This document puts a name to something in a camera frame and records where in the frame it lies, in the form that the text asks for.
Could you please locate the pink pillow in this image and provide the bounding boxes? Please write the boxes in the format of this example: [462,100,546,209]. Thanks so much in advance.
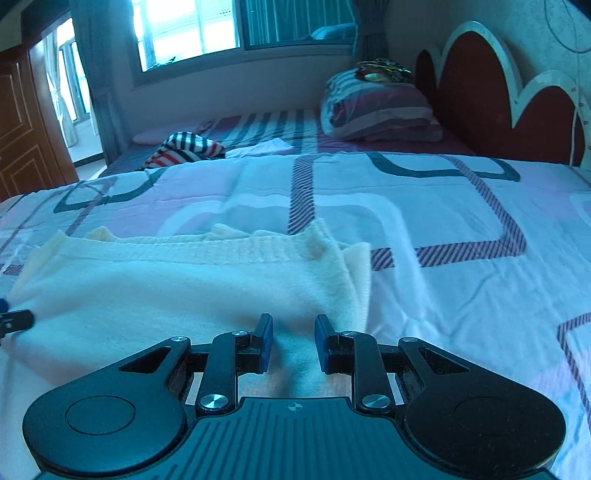
[132,127,174,145]

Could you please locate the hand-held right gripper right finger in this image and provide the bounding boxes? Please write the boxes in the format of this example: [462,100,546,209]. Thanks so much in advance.
[314,315,472,411]

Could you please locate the cream knit sweater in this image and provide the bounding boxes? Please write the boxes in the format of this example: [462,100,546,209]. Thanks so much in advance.
[0,219,372,402]

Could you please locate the hanging white cable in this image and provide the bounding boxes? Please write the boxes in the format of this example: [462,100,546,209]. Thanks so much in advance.
[544,0,591,165]

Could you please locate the striped pillow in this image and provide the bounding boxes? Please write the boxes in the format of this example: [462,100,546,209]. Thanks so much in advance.
[320,69,445,142]

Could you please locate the striped bed sheet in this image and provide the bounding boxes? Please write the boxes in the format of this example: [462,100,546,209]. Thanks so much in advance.
[99,107,476,177]

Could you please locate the blanket with square pattern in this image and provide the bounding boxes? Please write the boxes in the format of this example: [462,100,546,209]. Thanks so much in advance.
[0,151,591,480]

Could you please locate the red and white headboard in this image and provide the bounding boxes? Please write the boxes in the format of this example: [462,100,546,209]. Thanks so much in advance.
[414,20,591,167]

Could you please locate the blue cushion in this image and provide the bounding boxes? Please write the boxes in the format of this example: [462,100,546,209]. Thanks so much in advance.
[309,23,357,41]

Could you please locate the grey curtain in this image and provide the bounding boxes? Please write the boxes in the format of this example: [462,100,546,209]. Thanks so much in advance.
[350,0,389,62]
[69,0,136,163]

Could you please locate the patterned cloth bundle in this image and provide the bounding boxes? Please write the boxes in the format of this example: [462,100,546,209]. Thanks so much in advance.
[355,57,415,85]

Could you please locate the black white red striped cloth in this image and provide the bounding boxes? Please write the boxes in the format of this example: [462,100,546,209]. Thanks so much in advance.
[141,131,227,171]

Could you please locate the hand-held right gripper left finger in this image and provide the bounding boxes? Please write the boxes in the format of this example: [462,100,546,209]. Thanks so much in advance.
[117,314,274,416]

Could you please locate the white doorway curtain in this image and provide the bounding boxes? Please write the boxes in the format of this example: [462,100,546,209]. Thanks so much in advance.
[43,19,91,149]

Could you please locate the large window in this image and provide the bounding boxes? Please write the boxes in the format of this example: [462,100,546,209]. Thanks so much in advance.
[129,0,360,89]

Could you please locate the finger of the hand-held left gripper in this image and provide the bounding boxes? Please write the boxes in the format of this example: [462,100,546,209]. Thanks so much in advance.
[0,298,36,335]

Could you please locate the brown wooden door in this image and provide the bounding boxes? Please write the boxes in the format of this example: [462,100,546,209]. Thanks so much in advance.
[0,43,80,202]

